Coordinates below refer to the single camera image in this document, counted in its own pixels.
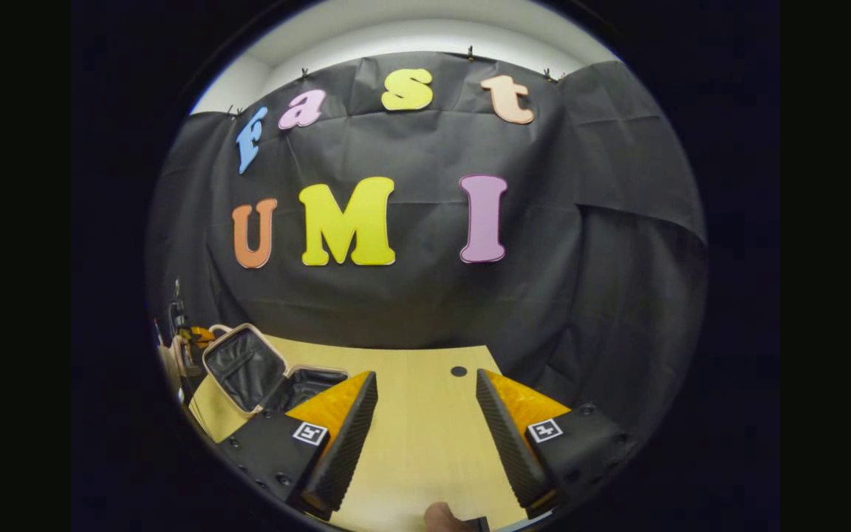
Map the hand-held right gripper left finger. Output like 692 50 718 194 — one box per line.
216 370 380 522

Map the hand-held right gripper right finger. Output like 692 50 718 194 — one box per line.
475 369 646 519

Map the small beige suitcase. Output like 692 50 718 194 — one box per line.
202 322 352 419

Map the black backdrop cloth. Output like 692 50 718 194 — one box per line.
146 50 708 444

